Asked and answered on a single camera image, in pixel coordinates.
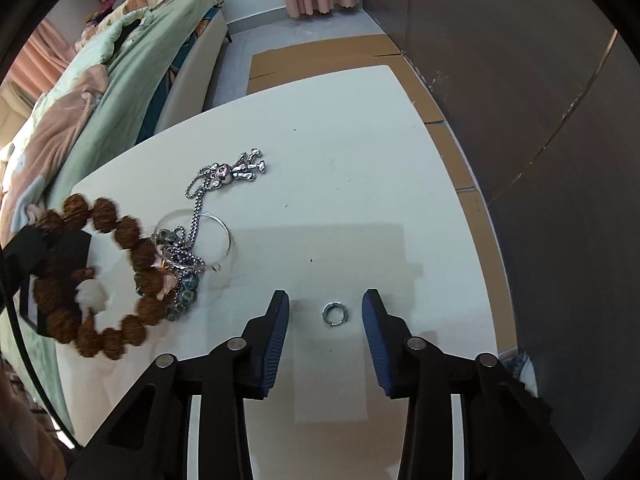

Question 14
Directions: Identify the white table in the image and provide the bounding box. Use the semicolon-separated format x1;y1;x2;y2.
247;32;522;361

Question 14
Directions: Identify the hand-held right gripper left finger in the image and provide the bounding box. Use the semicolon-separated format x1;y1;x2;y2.
75;289;291;480

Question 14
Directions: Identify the silver bangle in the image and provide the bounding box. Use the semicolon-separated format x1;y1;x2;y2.
152;209;235;274

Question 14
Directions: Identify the silver astronaut necklace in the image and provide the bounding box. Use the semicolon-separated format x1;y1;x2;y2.
185;147;268;282

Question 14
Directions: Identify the brown bead bracelet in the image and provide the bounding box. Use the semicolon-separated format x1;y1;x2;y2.
32;192;177;361

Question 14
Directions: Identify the bed with green sheet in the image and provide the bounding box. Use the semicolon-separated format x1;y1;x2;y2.
0;0;232;438

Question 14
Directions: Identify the silver ring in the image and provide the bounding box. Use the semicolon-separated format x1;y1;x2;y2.
321;301;351;328

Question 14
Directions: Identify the brown wardrobe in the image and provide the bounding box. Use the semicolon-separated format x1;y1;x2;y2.
356;0;640;480

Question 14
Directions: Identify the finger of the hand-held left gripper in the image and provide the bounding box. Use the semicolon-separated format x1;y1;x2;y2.
0;224;56;291

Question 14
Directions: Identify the blue white cloth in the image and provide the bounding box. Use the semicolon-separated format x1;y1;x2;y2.
502;352;539;397

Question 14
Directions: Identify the black jewelry box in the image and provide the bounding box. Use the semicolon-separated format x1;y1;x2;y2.
20;230;101;337

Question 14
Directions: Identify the green bead bracelet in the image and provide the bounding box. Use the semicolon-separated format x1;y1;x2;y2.
155;227;204;324

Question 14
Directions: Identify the pink floral blanket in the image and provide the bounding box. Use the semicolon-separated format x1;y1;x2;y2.
0;65;112;213

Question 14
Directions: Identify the light green quilt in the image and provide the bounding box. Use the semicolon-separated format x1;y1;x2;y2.
15;10;157;128

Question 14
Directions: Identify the person's left forearm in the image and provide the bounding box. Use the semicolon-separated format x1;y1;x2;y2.
0;360;68;480

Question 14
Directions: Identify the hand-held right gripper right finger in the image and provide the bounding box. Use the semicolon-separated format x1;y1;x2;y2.
361;288;586;480

